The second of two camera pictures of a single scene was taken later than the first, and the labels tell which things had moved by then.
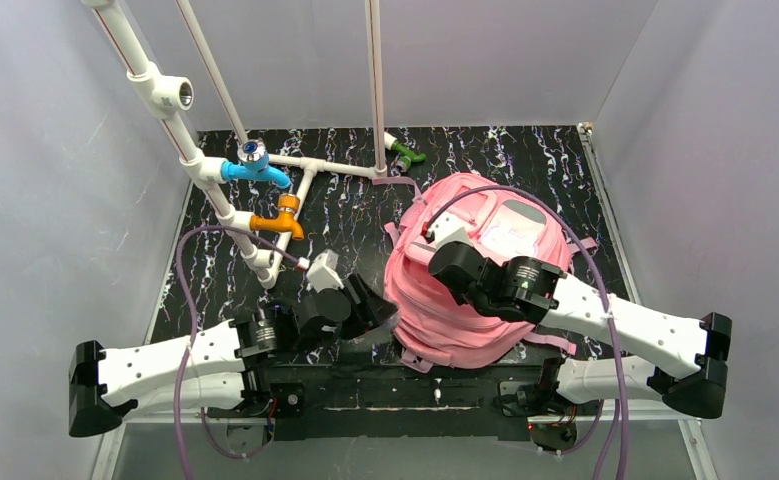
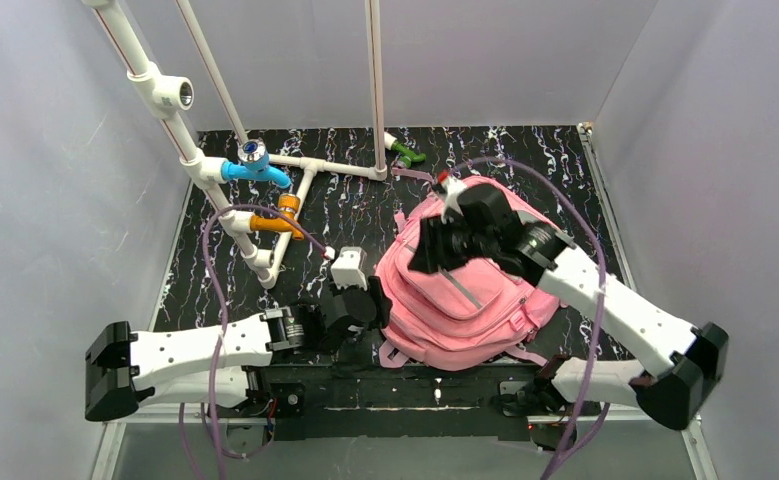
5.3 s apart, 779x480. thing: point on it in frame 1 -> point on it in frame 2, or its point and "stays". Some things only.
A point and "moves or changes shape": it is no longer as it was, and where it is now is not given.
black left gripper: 360,307 stays
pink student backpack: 507,221 moves or changes shape
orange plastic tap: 288,205 stays
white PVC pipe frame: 168,95 stays
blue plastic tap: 253,164 stays
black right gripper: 447,266 -> 430,245
